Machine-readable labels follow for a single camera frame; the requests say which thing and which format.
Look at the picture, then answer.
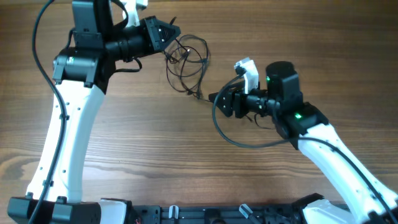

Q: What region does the black usb cable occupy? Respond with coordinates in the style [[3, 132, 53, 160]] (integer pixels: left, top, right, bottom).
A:
[[174, 34, 212, 100]]

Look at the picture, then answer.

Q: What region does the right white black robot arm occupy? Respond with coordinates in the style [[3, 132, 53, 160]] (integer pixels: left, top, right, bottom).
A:
[[209, 58, 397, 223]]

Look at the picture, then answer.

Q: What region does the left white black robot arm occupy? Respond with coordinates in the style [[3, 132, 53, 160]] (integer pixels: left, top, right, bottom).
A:
[[7, 1, 180, 223]]

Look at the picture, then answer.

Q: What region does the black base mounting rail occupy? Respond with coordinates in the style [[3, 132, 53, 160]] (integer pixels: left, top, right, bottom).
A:
[[127, 203, 307, 224]]

